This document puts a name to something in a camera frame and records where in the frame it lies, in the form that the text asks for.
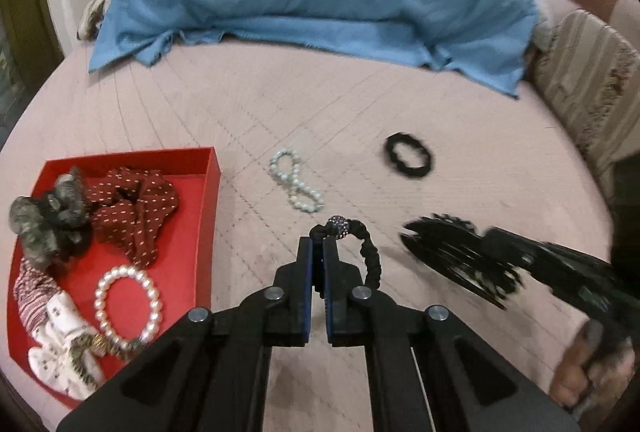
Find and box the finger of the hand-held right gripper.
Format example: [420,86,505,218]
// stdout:
[477,226,556,293]

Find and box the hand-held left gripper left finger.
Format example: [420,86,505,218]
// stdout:
[56,236,316,432]

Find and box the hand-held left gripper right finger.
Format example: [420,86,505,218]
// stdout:
[322,237,581,432]

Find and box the black beaded hair tie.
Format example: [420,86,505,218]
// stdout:
[309,215,383,290]

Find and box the black hair claw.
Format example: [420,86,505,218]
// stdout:
[400,213,523,310]

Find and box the red box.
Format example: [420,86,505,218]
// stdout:
[9,146,222,410]

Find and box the white pearl bracelet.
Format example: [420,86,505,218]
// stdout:
[94,265,163,348]

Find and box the red dotted scrunchie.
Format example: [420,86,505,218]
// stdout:
[85,166,180,269]

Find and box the white cherry print scrunchie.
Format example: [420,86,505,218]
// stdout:
[27,291,106,400]

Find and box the red checked scrunchie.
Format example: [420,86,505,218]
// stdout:
[12,257,63,343]

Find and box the grey black scrunchie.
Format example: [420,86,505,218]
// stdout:
[9,166,93,270]

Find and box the person's right hand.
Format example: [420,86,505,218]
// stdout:
[549,319,640,413]

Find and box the black ruffled scrunchie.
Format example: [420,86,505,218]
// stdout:
[384,130,436,180]

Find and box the striped floral pillow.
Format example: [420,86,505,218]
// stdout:
[530,9,640,193]

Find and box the grey quilted pillow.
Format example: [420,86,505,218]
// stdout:
[530,0,558,53]

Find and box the patterned beige cloth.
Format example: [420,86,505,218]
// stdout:
[76,0,146,40]

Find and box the pale blue pearl bracelet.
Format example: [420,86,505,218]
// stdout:
[268,148,326,214]

